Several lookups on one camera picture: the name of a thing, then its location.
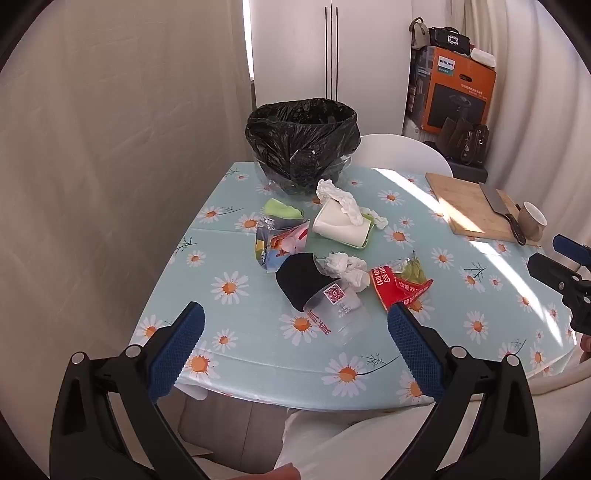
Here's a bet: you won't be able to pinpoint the cleaver knife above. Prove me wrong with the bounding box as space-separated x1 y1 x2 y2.
478 181 528 246

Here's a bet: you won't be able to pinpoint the wooden cutting board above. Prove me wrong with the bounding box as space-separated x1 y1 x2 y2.
425 172 541 245

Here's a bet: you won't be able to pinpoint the white curtain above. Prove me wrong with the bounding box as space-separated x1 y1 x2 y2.
0 0 254 416
462 0 591 232

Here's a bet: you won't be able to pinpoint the colourful snack packet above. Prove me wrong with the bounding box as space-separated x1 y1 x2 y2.
255 216 311 274

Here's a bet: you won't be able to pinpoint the beige bag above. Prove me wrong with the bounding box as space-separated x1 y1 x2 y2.
409 17 430 51

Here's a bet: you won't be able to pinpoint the black handbag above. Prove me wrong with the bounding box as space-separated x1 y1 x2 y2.
428 27 472 58

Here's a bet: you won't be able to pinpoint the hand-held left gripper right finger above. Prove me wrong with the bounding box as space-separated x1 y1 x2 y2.
387 302 542 480

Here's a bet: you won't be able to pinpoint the blue daisy tablecloth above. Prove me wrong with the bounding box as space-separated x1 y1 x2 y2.
129 161 583 411

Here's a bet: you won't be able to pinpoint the black cloth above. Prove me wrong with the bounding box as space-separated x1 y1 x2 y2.
275 252 340 311

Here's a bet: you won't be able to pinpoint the brown handbag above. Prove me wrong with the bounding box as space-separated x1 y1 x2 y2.
436 116 490 167

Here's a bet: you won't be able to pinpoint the person's left hand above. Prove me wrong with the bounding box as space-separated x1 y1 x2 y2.
256 463 303 480

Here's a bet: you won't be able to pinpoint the beige mug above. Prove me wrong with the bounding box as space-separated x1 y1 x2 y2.
516 202 548 236

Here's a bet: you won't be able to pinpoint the white cabinet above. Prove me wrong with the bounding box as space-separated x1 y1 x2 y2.
244 0 414 139

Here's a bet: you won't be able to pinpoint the clear plastic trash bin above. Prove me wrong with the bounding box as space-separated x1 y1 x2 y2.
253 154 354 197

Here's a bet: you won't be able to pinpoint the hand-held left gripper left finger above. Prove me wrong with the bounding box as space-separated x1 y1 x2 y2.
50 301 206 480

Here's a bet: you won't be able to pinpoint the clear packet with green contents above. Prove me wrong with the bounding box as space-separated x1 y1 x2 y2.
390 250 428 284

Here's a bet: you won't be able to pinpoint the clear cup with red print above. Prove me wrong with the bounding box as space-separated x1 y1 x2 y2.
302 276 371 348

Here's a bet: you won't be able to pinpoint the person's white trousers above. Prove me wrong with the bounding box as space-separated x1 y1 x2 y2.
274 406 444 480

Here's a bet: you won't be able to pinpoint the white paper cup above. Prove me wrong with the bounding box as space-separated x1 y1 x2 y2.
313 199 370 247

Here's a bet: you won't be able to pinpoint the red snack packet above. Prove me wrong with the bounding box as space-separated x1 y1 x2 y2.
370 264 435 315

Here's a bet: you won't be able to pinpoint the clear cup with green cartoon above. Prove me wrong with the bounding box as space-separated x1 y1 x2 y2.
264 198 304 221

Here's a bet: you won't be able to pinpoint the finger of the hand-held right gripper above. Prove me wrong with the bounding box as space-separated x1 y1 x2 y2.
553 234 591 267
527 253 583 292

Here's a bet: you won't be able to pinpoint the orange appliance box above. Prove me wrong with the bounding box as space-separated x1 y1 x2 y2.
405 45 497 137

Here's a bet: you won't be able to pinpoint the dark storage box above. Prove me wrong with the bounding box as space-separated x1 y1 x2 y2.
445 159 489 183

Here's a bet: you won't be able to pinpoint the crumpled white tissue ball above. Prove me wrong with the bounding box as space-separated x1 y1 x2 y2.
323 252 369 294

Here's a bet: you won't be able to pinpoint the long crumpled white tissue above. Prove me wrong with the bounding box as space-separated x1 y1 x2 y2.
315 179 389 230

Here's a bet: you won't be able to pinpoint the white chair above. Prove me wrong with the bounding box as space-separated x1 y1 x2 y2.
353 134 455 178

